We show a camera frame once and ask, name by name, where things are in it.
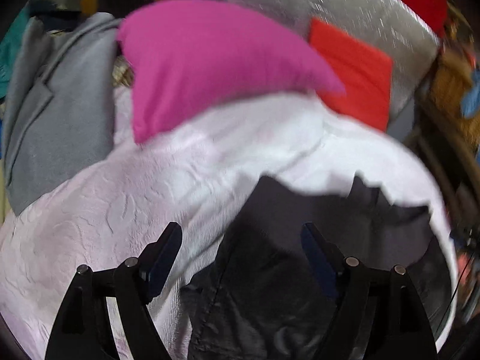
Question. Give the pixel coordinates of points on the silver padded headboard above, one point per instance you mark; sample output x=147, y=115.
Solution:
x=337, y=3

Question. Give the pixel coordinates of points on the white textured bed cover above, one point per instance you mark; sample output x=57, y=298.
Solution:
x=112, y=213

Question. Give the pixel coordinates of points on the pink pillow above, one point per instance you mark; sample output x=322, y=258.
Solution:
x=210, y=63

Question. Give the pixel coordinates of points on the grey coat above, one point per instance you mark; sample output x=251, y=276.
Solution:
x=56, y=120

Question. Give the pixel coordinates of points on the red pillow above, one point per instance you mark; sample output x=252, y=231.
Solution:
x=356, y=75

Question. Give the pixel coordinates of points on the teal cloth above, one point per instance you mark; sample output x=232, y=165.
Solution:
x=11, y=52

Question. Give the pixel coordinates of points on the black puffer jacket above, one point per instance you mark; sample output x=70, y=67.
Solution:
x=285, y=307

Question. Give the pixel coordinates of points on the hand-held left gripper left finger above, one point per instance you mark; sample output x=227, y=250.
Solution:
x=162, y=266

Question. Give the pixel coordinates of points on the blue cloth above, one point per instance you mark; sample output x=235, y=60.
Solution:
x=471, y=99

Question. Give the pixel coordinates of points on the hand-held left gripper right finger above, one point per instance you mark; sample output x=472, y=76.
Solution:
x=318, y=262

